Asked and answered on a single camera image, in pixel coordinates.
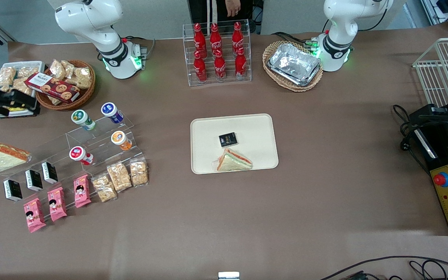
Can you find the white rectangular bin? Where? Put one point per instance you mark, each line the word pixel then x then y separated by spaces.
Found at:
pixel 33 65

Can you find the bare person hand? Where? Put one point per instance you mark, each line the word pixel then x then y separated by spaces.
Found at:
pixel 233 7

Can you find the pink cartoon snack pack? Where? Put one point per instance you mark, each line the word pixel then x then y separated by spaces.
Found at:
pixel 57 204
pixel 34 216
pixel 81 191

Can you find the clear acrylic bottle rack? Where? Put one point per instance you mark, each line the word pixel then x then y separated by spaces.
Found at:
pixel 247 74

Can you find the small black snack box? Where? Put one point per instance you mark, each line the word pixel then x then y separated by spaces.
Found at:
pixel 228 139

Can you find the brown wicker basket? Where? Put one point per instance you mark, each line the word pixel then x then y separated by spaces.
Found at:
pixel 86 95

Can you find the stacked aluminium foil trays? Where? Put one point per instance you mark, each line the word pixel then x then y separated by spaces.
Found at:
pixel 294 64

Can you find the clear acrylic step display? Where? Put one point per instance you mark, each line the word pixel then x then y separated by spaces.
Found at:
pixel 95 136

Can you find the person black clothing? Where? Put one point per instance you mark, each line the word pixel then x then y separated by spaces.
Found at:
pixel 208 11

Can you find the beige plastic tray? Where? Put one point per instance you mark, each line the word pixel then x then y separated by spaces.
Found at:
pixel 255 136

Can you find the red cookie box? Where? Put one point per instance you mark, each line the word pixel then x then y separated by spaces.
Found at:
pixel 53 87

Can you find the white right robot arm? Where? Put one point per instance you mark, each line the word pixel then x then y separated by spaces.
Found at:
pixel 91 19

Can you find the black and white carton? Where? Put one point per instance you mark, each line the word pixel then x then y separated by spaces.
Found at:
pixel 49 172
pixel 13 190
pixel 34 180

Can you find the yellow snack packet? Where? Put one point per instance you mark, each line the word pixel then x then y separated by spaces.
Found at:
pixel 16 109

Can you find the light wicker basket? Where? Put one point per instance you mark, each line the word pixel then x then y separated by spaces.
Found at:
pixel 272 50

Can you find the blue gum bottle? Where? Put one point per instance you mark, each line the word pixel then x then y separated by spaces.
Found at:
pixel 109 109

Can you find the red cola bottle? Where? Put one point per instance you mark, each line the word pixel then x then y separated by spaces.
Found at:
pixel 200 68
pixel 200 41
pixel 237 37
pixel 219 66
pixel 216 39
pixel 240 64

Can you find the red gum bottle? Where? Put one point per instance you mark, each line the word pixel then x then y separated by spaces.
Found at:
pixel 77 153

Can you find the green gum bottle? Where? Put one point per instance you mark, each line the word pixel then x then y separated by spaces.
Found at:
pixel 80 117

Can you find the clear bag of puffed snacks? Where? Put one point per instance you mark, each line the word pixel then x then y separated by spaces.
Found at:
pixel 21 86
pixel 139 172
pixel 27 72
pixel 54 100
pixel 104 188
pixel 57 70
pixel 119 177
pixel 69 67
pixel 83 77
pixel 5 77

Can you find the orange gum bottle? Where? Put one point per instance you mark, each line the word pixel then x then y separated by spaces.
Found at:
pixel 118 138

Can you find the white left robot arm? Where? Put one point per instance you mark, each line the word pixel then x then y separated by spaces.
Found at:
pixel 338 35

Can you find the black control case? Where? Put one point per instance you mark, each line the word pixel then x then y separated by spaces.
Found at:
pixel 438 151

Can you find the red emergency stop button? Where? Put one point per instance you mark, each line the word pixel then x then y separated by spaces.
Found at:
pixel 441 179

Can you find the metal shelf frame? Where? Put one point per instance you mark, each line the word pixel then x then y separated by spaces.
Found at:
pixel 445 11

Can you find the wrapped triangle sandwich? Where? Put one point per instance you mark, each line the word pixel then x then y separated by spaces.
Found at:
pixel 233 161
pixel 4 157

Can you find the small white device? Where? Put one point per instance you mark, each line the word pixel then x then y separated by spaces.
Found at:
pixel 228 276

